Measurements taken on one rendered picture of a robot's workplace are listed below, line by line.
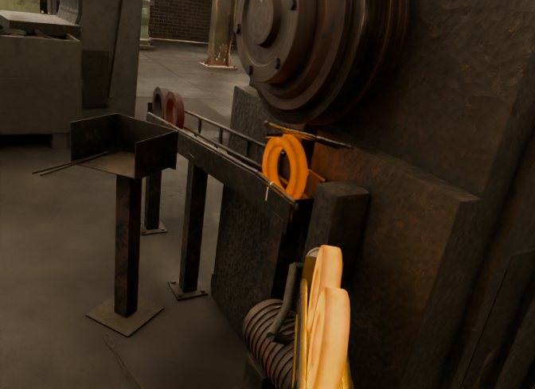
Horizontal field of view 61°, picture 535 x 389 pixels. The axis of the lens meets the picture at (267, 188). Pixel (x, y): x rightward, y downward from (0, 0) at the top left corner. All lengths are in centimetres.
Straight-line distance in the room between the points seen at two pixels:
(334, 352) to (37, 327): 138
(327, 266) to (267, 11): 57
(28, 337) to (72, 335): 14
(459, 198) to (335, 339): 40
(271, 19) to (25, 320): 136
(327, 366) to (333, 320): 5
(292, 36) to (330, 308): 56
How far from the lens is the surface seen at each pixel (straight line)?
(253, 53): 112
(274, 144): 120
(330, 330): 60
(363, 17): 93
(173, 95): 196
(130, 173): 146
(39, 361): 171
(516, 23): 90
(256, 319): 103
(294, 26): 95
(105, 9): 390
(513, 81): 89
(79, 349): 172
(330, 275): 74
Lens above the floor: 115
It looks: 22 degrees down
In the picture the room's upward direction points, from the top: 9 degrees clockwise
